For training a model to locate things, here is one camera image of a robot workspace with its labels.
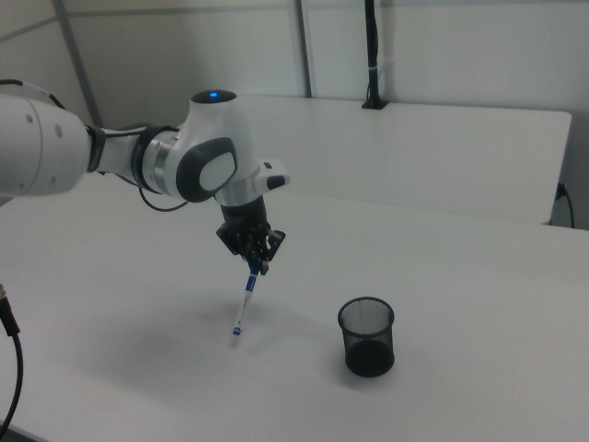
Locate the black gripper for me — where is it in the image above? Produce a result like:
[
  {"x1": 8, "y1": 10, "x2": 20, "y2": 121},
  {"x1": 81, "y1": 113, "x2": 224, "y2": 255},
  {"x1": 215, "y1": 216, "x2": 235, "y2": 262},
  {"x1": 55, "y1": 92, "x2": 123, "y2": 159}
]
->
[{"x1": 215, "y1": 196, "x2": 287, "y2": 278}]

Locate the blue and white marker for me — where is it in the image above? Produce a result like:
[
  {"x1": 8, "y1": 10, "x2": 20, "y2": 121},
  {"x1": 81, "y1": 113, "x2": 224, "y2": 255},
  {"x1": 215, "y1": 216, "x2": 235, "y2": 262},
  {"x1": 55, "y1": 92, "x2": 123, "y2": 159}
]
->
[{"x1": 229, "y1": 271, "x2": 260, "y2": 350}]

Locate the black mesh pen cup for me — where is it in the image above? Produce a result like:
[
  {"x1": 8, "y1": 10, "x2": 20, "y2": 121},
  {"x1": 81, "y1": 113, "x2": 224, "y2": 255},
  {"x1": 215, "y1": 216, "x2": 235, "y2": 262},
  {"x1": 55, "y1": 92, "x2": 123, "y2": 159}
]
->
[{"x1": 336, "y1": 295, "x2": 398, "y2": 378}]

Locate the white adjoining table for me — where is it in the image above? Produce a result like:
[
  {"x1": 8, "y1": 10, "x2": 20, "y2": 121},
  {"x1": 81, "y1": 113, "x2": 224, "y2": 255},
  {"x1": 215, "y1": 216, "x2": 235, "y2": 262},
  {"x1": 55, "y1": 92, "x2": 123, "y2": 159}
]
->
[{"x1": 232, "y1": 93, "x2": 573, "y2": 227}]

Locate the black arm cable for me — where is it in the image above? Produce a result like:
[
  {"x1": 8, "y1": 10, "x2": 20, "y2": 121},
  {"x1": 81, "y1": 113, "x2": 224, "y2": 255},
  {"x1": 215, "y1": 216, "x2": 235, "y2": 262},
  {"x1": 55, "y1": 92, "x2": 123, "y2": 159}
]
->
[{"x1": 136, "y1": 181, "x2": 191, "y2": 214}]

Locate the black camera stand pole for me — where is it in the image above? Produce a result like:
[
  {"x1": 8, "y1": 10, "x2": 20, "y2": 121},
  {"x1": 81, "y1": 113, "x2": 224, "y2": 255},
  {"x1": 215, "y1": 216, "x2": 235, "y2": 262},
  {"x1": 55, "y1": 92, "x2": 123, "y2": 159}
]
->
[{"x1": 360, "y1": 0, "x2": 388, "y2": 111}]

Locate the black camera cable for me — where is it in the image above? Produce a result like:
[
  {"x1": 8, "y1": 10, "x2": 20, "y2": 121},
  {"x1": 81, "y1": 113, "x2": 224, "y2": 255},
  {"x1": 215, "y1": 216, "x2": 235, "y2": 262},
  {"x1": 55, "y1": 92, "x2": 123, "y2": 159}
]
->
[{"x1": 0, "y1": 281, "x2": 25, "y2": 432}]

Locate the black wall cable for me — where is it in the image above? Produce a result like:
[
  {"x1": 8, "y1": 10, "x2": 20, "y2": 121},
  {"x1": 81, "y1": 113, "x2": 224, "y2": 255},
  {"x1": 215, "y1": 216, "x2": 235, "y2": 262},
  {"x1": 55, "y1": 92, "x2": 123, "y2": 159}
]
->
[{"x1": 555, "y1": 181, "x2": 577, "y2": 229}]

